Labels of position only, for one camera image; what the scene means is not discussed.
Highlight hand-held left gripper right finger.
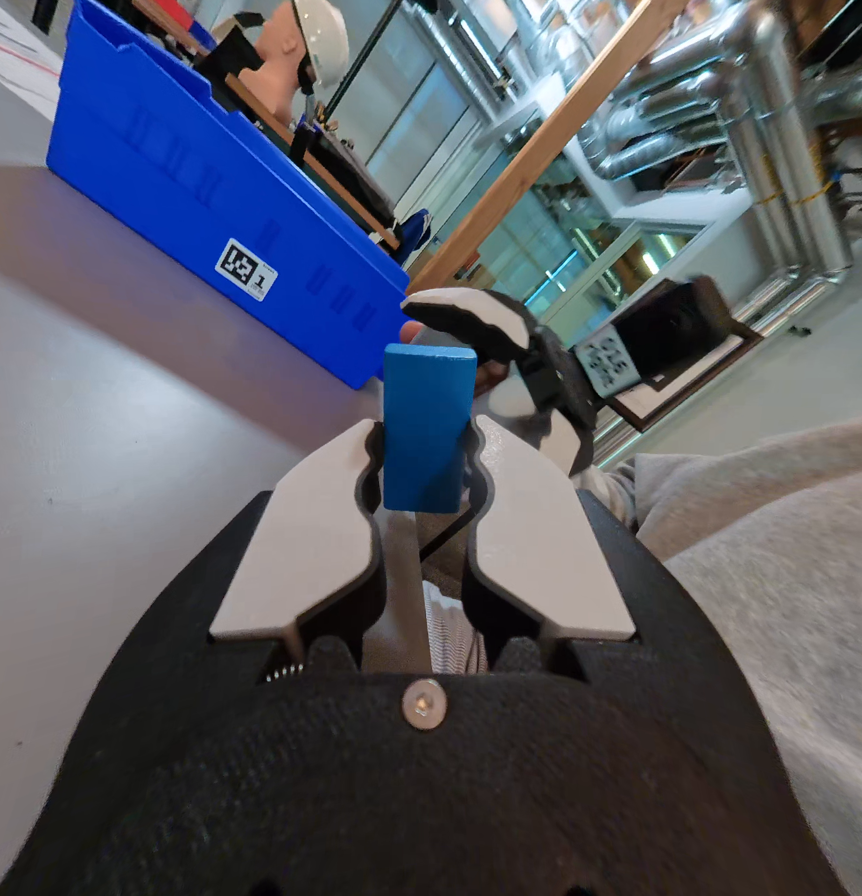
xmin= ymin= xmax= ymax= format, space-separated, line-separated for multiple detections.
xmin=462 ymin=413 xmax=636 ymax=648

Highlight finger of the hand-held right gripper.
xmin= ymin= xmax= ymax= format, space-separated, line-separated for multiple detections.
xmin=400 ymin=287 xmax=537 ymax=365
xmin=487 ymin=381 xmax=596 ymax=478

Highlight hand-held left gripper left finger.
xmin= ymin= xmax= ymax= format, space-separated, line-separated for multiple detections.
xmin=209 ymin=418 xmax=388 ymax=662

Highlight blue wooden block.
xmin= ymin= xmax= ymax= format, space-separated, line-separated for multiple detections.
xmin=382 ymin=344 xmax=478 ymax=514

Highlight blue plastic bin with tag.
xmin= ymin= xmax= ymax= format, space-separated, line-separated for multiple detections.
xmin=46 ymin=0 xmax=411 ymax=391

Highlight person's right forearm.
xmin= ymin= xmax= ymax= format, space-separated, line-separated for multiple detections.
xmin=578 ymin=413 xmax=862 ymax=561

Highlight grey desk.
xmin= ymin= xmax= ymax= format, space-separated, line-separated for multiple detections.
xmin=0 ymin=70 xmax=432 ymax=883

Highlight framed marker sign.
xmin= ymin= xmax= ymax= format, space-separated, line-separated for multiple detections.
xmin=599 ymin=276 xmax=764 ymax=434

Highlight blue white cloth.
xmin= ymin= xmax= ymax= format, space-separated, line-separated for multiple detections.
xmin=394 ymin=209 xmax=433 ymax=266

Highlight person's striped pale trousers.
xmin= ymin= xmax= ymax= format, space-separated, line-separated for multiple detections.
xmin=420 ymin=584 xmax=488 ymax=674

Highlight metal ventilation ducts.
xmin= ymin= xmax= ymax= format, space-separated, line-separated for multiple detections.
xmin=466 ymin=0 xmax=859 ymax=330

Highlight mannequin head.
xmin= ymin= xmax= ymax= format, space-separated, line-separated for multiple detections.
xmin=252 ymin=0 xmax=313 ymax=127

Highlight white hard hat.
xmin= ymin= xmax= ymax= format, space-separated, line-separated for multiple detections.
xmin=291 ymin=0 xmax=351 ymax=88

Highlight wooden post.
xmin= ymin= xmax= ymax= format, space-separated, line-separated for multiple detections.
xmin=406 ymin=0 xmax=691 ymax=295

